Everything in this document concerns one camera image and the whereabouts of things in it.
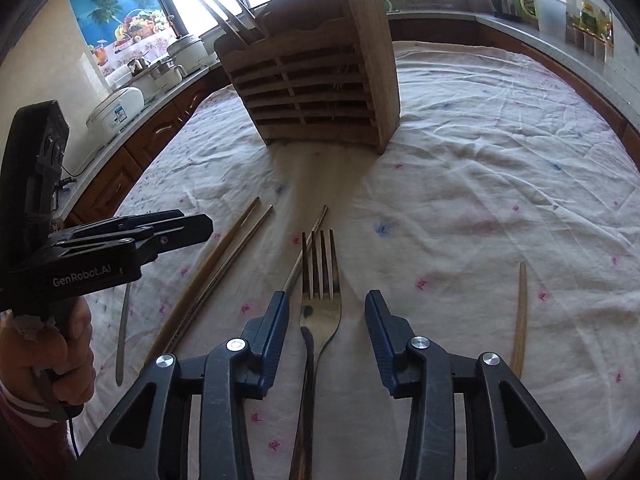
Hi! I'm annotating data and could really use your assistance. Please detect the wooden slatted utensil holder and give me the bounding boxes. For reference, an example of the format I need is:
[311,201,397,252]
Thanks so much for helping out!
[214,0,401,156]

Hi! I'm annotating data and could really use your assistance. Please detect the person's left hand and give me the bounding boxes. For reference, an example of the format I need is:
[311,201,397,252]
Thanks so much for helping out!
[0,297,97,411]

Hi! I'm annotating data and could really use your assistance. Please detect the white floral tablecloth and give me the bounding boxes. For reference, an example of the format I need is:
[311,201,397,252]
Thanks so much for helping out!
[75,40,640,480]

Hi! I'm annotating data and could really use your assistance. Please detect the white pitcher green handle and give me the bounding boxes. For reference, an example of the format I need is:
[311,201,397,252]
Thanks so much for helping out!
[520,0,569,31]

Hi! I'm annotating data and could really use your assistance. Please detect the tropical fruit wall poster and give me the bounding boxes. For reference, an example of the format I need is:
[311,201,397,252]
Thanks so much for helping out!
[67,0,179,79]

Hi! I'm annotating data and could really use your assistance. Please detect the dark wooden chopstick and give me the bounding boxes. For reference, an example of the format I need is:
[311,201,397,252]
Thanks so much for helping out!
[186,0,246,47]
[195,0,252,44]

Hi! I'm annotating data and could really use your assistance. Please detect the thin wooden chopstick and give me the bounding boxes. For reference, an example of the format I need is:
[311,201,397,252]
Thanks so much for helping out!
[141,196,261,371]

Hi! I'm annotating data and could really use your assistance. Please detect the wooden lower cabinets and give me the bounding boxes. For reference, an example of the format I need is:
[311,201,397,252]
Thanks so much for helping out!
[65,62,232,227]
[387,12,640,171]

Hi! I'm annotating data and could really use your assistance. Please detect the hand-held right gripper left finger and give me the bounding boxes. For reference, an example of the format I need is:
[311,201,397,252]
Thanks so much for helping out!
[82,290,290,480]

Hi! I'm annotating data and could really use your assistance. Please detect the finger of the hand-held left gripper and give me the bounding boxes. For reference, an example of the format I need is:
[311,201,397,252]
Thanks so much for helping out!
[127,213,215,267]
[107,209,186,228]

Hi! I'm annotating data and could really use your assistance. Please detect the broad metal fork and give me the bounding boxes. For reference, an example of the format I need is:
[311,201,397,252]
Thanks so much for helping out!
[287,229,343,480]

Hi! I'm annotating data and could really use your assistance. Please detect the light bamboo chopstick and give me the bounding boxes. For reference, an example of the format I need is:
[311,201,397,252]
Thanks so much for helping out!
[509,261,528,380]

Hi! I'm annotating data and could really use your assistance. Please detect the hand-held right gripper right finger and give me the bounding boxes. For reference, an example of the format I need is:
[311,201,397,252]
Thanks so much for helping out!
[364,289,586,480]

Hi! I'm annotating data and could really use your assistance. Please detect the white electric pot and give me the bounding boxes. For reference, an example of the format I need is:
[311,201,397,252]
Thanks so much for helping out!
[166,35,209,74]

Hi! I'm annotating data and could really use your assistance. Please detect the small white pot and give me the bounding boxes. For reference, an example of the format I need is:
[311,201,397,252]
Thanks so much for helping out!
[147,60,184,92]

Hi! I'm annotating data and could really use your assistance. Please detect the grey kitchen countertop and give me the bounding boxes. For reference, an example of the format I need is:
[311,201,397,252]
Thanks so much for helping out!
[62,7,640,186]

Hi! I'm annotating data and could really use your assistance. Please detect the white rice cooker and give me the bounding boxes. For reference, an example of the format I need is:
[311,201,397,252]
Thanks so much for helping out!
[86,86,145,134]

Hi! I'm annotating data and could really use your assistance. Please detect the seasoning bottles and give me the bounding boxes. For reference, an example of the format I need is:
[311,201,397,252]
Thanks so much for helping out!
[577,2,614,34]

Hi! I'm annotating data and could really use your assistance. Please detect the person's left forearm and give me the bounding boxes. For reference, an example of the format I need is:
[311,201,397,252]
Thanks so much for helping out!
[0,379,76,480]

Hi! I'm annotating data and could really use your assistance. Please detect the row of spice jars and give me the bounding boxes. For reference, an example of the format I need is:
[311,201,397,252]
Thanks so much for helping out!
[565,25,615,64]

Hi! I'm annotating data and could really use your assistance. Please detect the slim metal fork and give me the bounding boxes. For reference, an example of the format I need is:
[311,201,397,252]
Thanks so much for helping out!
[115,282,132,387]

